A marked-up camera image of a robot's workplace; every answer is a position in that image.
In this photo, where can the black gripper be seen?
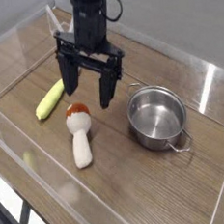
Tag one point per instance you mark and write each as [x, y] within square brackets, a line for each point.
[87, 46]

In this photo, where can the plush mushroom toy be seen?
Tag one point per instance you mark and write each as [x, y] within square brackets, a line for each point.
[78, 124]

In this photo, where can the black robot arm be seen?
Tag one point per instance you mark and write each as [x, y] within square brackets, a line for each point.
[87, 47]

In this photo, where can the spoon with yellow-green handle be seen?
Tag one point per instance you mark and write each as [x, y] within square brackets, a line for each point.
[52, 97]

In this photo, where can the silver pot with handles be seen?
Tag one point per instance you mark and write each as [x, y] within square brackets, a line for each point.
[157, 118]

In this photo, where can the clear acrylic enclosure wall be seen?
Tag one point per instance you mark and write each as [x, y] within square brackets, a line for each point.
[125, 183]

